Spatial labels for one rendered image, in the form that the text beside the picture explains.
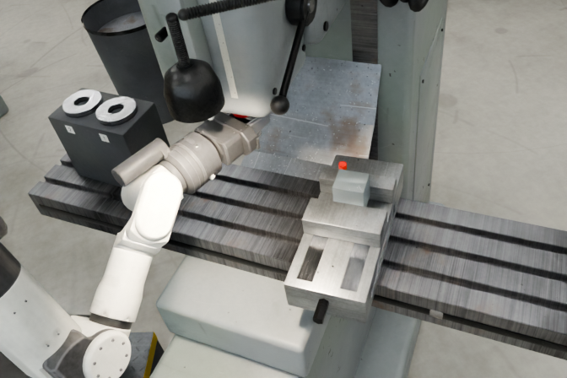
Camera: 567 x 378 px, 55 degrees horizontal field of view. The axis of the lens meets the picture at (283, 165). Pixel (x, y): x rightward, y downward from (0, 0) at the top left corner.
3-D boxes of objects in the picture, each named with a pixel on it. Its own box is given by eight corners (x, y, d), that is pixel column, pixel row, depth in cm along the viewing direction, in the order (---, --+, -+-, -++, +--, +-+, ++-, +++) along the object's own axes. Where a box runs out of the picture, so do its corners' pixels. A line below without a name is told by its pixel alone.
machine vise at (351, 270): (366, 325, 96) (364, 289, 89) (287, 305, 101) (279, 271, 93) (402, 186, 119) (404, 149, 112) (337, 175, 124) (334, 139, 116)
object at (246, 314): (309, 380, 110) (303, 353, 102) (165, 332, 123) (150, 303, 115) (375, 205, 142) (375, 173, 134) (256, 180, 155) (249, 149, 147)
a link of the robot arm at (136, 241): (189, 179, 88) (164, 260, 85) (167, 181, 95) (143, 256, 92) (152, 165, 85) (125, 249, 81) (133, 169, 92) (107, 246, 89)
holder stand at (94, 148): (148, 196, 127) (120, 131, 113) (78, 175, 135) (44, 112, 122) (176, 162, 134) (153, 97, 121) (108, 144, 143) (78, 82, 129)
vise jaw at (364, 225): (380, 248, 99) (380, 234, 96) (303, 233, 104) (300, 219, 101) (387, 224, 103) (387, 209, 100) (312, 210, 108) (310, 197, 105)
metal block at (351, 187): (364, 214, 103) (363, 192, 99) (333, 208, 105) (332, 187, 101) (369, 195, 107) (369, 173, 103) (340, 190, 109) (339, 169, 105)
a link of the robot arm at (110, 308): (168, 261, 88) (130, 386, 83) (127, 252, 94) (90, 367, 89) (116, 246, 79) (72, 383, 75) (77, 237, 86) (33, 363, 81)
